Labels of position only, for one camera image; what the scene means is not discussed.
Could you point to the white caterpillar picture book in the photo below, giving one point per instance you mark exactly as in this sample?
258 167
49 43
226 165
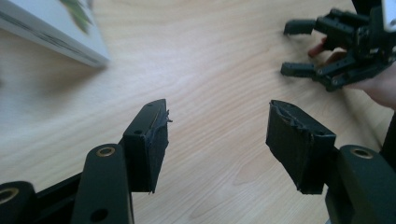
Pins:
53 25

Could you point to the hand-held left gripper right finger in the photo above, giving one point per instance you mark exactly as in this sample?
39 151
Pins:
299 149

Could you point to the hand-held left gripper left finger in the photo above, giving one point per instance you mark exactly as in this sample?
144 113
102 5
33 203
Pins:
146 149

